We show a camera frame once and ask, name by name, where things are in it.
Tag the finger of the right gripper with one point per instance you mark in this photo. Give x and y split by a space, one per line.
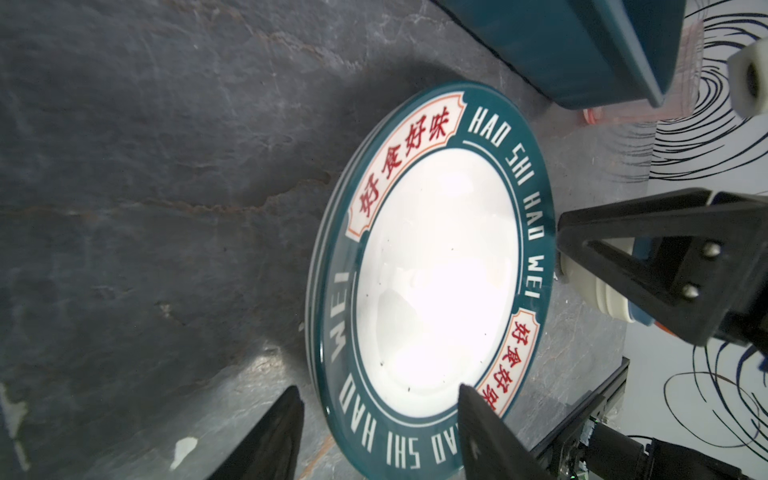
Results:
694 260

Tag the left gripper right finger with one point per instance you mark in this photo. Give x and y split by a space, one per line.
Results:
489 449

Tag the green rim plate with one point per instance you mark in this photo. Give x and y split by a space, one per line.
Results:
433 267

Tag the black mounting rail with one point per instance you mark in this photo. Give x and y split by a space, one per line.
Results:
559 453

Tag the teal plastic bin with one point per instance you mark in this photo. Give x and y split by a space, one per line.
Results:
581 53

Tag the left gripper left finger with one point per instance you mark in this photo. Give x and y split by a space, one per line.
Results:
270 449

